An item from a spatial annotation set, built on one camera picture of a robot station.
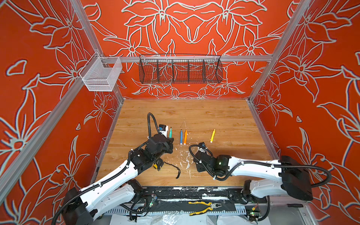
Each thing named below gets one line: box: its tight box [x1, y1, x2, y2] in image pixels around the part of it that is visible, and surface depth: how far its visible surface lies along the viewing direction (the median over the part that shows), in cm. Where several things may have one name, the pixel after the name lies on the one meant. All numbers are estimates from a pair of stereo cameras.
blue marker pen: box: [180, 129, 184, 145], surface depth 97 cm
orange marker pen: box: [183, 129, 188, 146], surface depth 97 cm
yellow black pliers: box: [188, 201, 223, 216], surface depth 71 cm
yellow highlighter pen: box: [210, 128, 216, 143], surface depth 97 cm
